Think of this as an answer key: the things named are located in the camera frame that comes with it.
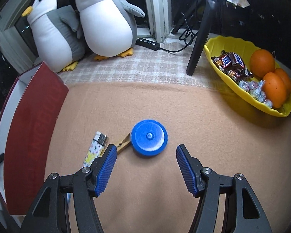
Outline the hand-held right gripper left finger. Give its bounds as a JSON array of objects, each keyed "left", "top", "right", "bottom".
[{"left": 19, "top": 144, "right": 118, "bottom": 233}]

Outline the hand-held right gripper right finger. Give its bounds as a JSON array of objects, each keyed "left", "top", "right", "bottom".
[{"left": 176, "top": 144, "right": 273, "bottom": 233}]

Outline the blue round tape measure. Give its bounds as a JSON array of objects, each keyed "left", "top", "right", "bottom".
[{"left": 131, "top": 119, "right": 168, "bottom": 156}]

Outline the red cardboard box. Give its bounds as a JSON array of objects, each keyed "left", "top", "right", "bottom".
[{"left": 0, "top": 61, "right": 69, "bottom": 217}]

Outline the patterned lighter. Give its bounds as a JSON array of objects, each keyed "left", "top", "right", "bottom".
[{"left": 82, "top": 131, "right": 109, "bottom": 168}]

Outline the wooden clothespin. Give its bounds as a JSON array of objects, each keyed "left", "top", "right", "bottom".
[{"left": 113, "top": 133, "right": 132, "bottom": 154}]

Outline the yellow leaf-shaped tray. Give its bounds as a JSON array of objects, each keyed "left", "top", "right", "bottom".
[{"left": 204, "top": 36, "right": 291, "bottom": 118}]

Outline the pile of foil candies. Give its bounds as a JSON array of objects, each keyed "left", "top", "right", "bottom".
[{"left": 238, "top": 80, "right": 273, "bottom": 108}]

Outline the plaid cloth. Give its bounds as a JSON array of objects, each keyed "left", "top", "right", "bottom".
[{"left": 56, "top": 33, "right": 233, "bottom": 95}]

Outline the pile of chocolate bars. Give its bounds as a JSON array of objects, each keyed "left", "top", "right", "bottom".
[{"left": 211, "top": 50, "right": 254, "bottom": 83}]

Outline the orange fruit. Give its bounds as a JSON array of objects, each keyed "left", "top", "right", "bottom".
[
  {"left": 262, "top": 72, "right": 288, "bottom": 108},
  {"left": 274, "top": 68, "right": 291, "bottom": 95},
  {"left": 250, "top": 49, "right": 275, "bottom": 78}
]

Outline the black tripod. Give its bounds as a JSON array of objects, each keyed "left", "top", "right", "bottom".
[{"left": 171, "top": 0, "right": 227, "bottom": 76}]

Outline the grey plush penguin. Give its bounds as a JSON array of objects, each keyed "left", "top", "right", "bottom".
[
  {"left": 75, "top": 0, "right": 146, "bottom": 61},
  {"left": 21, "top": 0, "right": 85, "bottom": 73}
]

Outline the black inline cable controller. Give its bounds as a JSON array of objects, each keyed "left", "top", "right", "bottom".
[{"left": 136, "top": 37, "right": 161, "bottom": 51}]

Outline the black cable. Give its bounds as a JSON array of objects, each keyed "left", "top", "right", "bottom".
[{"left": 160, "top": 12, "right": 200, "bottom": 53}]

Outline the white window frame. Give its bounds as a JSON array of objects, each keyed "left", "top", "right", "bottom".
[{"left": 143, "top": 0, "right": 172, "bottom": 43}]

